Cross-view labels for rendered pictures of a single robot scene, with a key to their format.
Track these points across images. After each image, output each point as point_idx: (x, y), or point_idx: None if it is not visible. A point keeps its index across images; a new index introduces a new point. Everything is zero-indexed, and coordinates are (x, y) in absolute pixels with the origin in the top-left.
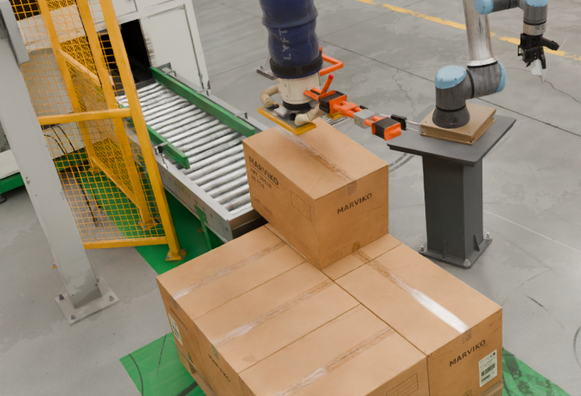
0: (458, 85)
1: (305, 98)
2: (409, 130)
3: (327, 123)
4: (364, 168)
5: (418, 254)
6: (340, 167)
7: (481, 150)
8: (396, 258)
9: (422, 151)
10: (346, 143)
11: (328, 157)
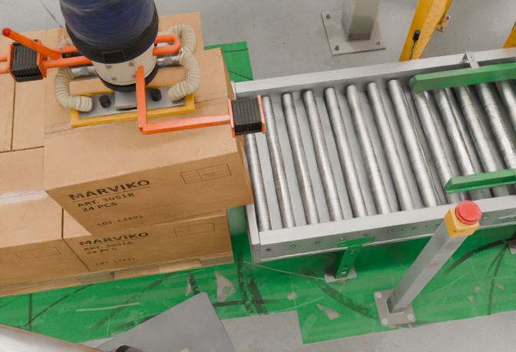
0: None
1: None
2: (215, 347)
3: (189, 159)
4: (57, 157)
5: (30, 240)
6: (80, 132)
7: None
8: (43, 216)
9: (140, 323)
10: (122, 161)
11: (108, 127)
